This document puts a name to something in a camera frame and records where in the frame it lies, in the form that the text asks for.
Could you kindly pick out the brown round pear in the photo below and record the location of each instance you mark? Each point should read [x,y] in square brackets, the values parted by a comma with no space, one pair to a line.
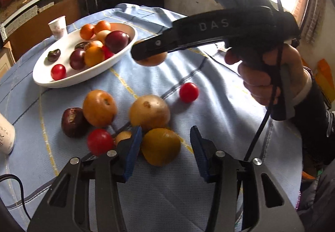
[149,112]

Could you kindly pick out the white beverage can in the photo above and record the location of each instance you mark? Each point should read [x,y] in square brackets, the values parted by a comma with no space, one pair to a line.
[7,135]

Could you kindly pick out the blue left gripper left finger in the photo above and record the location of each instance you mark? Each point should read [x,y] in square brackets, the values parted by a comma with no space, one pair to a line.
[127,152]

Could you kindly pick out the white oval plate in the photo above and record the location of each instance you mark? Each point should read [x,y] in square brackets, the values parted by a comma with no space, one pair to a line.
[64,64]

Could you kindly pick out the orange persimmon fruit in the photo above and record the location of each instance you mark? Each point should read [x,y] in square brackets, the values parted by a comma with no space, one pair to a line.
[99,108]

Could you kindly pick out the small yellow fruit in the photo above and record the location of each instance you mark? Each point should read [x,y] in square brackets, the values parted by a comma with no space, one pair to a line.
[122,136]

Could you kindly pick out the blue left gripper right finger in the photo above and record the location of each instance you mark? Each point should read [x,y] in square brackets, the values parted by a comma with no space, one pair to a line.
[204,152]

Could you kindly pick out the large orange tangerine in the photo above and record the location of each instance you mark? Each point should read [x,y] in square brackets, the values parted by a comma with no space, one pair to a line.
[93,56]

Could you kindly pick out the red cherry tomato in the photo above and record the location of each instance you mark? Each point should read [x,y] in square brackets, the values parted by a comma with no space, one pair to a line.
[107,53]
[100,142]
[58,72]
[188,92]

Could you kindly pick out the orange small fruit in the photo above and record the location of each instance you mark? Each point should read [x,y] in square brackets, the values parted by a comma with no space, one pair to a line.
[152,60]

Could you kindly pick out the white paper cup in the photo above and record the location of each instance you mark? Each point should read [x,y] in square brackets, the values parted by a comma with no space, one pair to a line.
[58,27]

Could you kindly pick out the brown wooden board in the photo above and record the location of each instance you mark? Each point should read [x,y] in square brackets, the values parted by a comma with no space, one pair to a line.
[37,29]

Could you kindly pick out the person right hand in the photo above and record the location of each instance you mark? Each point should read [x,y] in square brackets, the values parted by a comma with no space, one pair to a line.
[259,83]

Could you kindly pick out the dark red plum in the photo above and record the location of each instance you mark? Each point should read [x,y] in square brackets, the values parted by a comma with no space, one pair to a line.
[116,41]

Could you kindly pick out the orange tangerine on plate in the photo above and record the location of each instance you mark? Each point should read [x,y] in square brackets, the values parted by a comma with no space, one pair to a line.
[87,31]

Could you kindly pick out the dark purple mangosteen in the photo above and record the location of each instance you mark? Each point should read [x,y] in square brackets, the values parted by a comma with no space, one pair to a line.
[53,55]

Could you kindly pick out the blue checked tablecloth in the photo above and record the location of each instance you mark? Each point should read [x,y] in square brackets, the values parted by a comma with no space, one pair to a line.
[51,182]

